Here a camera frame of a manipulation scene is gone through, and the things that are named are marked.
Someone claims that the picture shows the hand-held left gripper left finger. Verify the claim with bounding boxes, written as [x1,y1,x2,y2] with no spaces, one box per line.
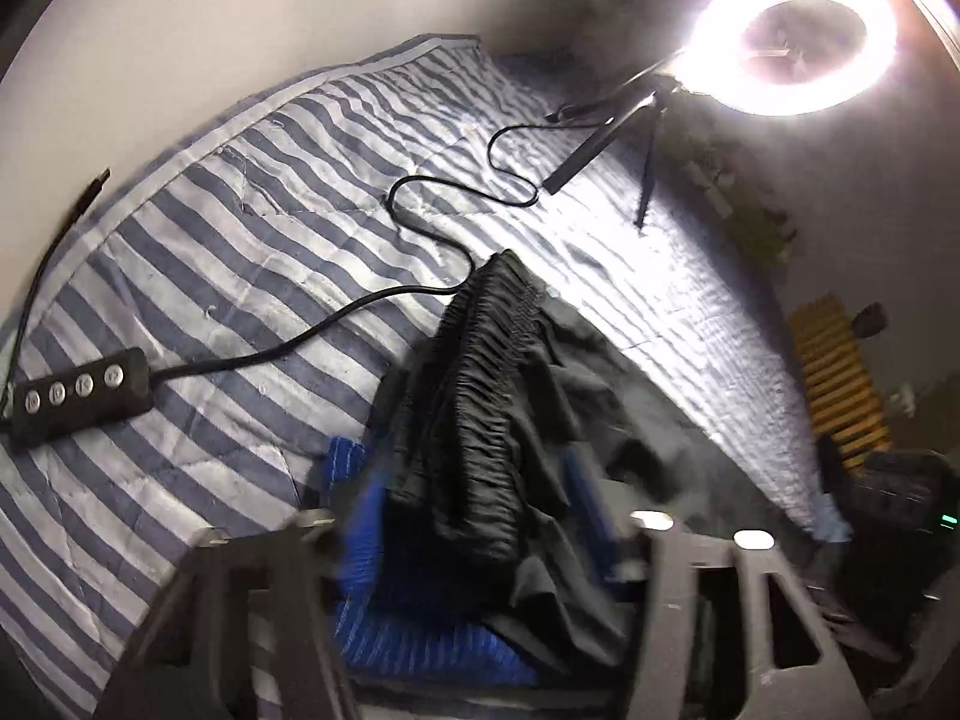
[94,484,391,720]

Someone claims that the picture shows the white ring light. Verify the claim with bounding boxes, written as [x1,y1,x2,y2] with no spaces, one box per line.
[679,0,899,119]

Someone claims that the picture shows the wooden slatted headboard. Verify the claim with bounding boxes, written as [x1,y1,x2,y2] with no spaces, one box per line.
[787,296,893,470]

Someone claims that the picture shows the black ring light cable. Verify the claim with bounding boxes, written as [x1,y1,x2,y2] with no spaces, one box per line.
[0,120,560,421]

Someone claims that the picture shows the black shorts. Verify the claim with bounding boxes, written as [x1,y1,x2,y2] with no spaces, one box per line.
[371,249,721,683]

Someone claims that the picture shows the black inline remote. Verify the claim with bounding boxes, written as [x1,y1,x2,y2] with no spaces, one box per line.
[7,347,155,445]

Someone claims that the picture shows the striped quilt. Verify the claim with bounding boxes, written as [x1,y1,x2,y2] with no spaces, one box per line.
[0,34,818,720]

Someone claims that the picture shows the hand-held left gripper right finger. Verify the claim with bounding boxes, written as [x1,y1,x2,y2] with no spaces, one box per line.
[562,442,875,720]

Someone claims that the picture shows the black tripod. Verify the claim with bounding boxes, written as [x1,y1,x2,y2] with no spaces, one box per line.
[544,71,683,230]

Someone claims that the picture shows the brown camouflage folded blanket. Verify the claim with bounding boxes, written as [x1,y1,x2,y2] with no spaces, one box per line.
[686,142,743,218]

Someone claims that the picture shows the blue ribbed cloth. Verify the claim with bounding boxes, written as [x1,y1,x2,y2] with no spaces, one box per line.
[319,435,541,687]

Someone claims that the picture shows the light blue jeans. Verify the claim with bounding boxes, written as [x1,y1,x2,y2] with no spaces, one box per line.
[814,495,852,545]

